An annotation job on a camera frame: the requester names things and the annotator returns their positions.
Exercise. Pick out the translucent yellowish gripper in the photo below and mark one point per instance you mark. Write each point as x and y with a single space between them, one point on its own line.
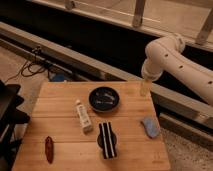
145 87

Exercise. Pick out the red chili pepper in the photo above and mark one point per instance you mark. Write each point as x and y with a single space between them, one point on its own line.
49 149

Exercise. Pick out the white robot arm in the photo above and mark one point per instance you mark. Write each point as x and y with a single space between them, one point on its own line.
165 54

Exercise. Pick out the dark blue ceramic bowl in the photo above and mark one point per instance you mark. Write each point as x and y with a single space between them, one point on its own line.
104 99

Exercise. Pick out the blue sponge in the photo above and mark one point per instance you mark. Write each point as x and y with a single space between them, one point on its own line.
150 127

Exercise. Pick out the wooden cutting board table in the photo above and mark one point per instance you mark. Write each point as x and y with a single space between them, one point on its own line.
55 115

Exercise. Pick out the white tube bottle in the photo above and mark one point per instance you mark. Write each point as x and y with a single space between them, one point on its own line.
85 120

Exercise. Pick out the black round dish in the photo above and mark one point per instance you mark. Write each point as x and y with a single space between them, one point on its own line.
99 140

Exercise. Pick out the black white striped cloth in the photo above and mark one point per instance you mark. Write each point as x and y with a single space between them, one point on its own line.
109 150

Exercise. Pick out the blue object on floor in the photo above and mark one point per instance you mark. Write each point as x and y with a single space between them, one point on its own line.
57 78

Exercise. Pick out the black chair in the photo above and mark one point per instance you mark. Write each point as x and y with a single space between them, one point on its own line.
10 116

